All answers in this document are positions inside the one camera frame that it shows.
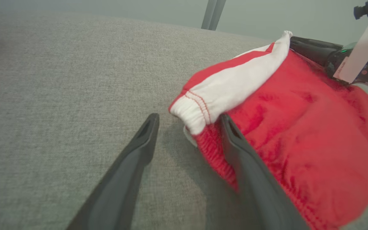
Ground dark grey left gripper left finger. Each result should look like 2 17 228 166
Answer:
66 112 160 230

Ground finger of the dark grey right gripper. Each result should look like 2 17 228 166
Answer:
289 36 344 66

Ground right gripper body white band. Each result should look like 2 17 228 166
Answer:
326 15 368 97

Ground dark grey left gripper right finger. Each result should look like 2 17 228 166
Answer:
220 114 310 230

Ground red shorts white side stripes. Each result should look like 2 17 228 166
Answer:
168 30 368 230

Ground grey metal frame post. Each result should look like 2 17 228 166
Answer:
201 0 227 31

